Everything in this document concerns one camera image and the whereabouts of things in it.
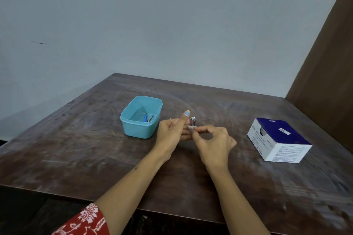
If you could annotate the person's right hand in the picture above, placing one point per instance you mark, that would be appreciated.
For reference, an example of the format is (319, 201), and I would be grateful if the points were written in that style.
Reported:
(215, 149)

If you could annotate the person's left hand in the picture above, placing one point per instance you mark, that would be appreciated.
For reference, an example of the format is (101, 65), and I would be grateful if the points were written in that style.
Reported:
(168, 135)

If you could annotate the person's left thumb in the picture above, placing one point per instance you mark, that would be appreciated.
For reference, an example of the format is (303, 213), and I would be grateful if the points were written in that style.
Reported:
(184, 119)

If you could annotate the person's right thumb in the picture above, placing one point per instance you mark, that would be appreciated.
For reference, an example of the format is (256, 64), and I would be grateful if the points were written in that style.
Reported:
(199, 135)

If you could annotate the silver nail clipper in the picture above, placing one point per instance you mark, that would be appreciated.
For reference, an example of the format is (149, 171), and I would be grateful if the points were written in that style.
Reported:
(192, 122)

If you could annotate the person's left forearm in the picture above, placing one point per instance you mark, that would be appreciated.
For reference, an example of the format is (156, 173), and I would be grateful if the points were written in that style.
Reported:
(129, 185)

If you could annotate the person's right forearm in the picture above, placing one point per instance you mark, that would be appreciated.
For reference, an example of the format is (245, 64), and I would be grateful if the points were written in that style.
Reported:
(234, 201)

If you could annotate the silver metal tool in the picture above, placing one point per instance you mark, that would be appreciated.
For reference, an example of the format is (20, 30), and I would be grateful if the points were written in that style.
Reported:
(150, 118)

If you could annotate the teal plastic container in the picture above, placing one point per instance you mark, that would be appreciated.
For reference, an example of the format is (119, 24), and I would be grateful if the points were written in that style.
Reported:
(141, 117)

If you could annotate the blue and white cardboard box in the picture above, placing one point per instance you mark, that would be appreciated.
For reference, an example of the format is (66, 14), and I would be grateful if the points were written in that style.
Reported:
(278, 139)

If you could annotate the brown wooden panel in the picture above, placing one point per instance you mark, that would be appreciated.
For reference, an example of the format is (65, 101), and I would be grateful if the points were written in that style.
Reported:
(326, 72)

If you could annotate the red floral sleeve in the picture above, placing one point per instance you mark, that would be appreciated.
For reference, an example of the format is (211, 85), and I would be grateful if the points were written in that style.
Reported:
(84, 222)

